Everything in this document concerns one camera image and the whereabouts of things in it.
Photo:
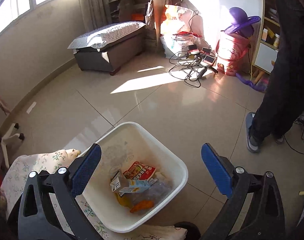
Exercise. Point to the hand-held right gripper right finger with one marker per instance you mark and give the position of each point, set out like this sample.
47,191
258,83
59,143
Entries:
217,170

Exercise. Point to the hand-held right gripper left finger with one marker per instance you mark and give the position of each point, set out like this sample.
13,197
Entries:
85,170

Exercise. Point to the white drink carton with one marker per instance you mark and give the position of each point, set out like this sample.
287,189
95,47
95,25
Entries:
118,182

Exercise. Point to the yellow snack packet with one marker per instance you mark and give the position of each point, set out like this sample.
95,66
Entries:
123,201

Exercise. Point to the red instant noodle cup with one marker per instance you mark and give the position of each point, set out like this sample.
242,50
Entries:
139,171

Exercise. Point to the light blue carton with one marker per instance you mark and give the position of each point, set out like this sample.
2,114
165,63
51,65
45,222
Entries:
139,184

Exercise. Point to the crushed clear plastic bottle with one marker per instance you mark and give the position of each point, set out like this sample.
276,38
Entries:
159,190

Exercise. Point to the orange carrot toy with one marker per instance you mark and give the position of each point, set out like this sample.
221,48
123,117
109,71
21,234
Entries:
142,206

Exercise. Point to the white plastic bin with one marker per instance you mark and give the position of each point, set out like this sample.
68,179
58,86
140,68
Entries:
147,142

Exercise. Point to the person's grey slipper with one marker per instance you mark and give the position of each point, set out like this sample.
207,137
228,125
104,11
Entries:
252,140

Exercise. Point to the floral tablecloth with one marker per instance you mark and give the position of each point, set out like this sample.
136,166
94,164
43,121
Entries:
29,165

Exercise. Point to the white paper sheet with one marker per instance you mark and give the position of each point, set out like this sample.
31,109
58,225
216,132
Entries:
32,107

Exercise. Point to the grey office chair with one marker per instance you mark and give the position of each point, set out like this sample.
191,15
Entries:
7,136

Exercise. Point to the red white charging device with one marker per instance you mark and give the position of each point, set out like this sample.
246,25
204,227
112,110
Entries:
194,48
209,60
206,51

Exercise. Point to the grey storage bench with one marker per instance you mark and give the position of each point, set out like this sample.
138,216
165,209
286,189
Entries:
102,57

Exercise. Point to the red patterned bag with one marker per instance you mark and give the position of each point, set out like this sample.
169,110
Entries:
230,52

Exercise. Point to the white wooden cabinet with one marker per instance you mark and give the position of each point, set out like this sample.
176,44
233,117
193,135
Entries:
264,52

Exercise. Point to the white woven sack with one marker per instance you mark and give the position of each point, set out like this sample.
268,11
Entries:
177,46

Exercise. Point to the person in black trousers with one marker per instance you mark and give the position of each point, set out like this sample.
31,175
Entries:
287,55

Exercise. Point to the quilted grey bench cover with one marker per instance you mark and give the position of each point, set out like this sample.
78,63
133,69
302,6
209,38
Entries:
109,32

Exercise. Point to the purple brimmed hat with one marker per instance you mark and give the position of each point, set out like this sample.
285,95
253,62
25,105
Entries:
239,20

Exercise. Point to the white orange plastic bag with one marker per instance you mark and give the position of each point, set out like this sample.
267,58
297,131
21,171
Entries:
177,20

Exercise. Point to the beige curtain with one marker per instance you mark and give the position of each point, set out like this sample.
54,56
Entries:
94,2

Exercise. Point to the wooden shelf unit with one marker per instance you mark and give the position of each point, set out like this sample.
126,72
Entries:
154,10

